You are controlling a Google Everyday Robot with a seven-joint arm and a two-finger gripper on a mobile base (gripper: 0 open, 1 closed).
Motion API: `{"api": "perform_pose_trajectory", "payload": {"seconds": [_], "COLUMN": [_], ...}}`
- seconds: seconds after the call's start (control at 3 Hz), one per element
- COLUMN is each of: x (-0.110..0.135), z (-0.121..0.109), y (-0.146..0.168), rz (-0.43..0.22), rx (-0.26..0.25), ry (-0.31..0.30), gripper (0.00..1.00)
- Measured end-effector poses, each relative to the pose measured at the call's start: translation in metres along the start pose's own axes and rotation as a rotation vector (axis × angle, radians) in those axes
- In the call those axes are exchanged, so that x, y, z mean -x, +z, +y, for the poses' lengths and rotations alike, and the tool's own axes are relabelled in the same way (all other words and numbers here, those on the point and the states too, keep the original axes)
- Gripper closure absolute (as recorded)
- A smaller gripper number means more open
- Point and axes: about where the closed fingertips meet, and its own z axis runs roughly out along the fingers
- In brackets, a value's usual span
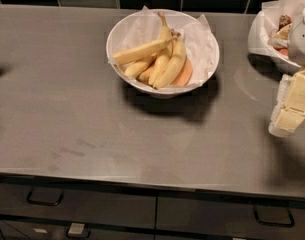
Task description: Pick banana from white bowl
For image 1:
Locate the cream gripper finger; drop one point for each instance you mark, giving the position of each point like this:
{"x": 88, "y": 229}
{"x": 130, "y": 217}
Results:
{"x": 289, "y": 112}

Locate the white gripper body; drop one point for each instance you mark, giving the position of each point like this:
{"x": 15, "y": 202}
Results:
{"x": 302, "y": 39}

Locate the red fruits in right bowl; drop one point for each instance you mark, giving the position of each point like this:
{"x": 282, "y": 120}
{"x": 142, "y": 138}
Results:
{"x": 280, "y": 38}

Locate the white bowl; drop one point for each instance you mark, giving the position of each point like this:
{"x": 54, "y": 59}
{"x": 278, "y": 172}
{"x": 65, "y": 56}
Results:
{"x": 265, "y": 24}
{"x": 125, "y": 30}

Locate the white paper bowl liner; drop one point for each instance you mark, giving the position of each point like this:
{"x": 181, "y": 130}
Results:
{"x": 200, "y": 50}

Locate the orange fruit in bowl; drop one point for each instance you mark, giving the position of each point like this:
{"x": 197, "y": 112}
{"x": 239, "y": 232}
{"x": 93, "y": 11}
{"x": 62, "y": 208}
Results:
{"x": 185, "y": 74}

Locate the right curved yellow banana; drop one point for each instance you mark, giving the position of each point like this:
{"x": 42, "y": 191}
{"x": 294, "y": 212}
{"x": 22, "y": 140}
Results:
{"x": 174, "y": 66}

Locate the middle yellow banana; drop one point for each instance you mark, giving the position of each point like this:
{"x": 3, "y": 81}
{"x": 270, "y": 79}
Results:
{"x": 164, "y": 55}

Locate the small lower yellow banana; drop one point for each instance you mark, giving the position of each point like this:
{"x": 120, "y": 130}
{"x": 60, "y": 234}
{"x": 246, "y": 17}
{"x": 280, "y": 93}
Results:
{"x": 144, "y": 76}

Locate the small yellow banana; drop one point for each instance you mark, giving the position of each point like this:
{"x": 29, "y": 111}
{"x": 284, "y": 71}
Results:
{"x": 135, "y": 69}
{"x": 144, "y": 76}

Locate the small left yellow banana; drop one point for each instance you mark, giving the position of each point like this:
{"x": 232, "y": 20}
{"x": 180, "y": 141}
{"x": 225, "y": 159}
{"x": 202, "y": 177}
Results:
{"x": 135, "y": 69}

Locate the long top yellow banana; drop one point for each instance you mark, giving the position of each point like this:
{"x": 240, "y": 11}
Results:
{"x": 141, "y": 51}

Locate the upper right grey drawer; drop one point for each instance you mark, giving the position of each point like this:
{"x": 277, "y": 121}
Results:
{"x": 222, "y": 218}

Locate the grey drawer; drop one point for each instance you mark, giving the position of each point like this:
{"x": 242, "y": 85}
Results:
{"x": 222, "y": 218}
{"x": 82, "y": 206}

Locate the upper left grey drawer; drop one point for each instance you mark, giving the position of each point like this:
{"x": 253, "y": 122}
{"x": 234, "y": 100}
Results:
{"x": 82, "y": 206}

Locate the right black drawer handle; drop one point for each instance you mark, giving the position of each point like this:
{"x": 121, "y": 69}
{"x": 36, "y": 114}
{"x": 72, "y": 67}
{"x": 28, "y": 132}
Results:
{"x": 273, "y": 216}

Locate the left black drawer handle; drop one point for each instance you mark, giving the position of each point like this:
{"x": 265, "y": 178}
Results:
{"x": 44, "y": 196}

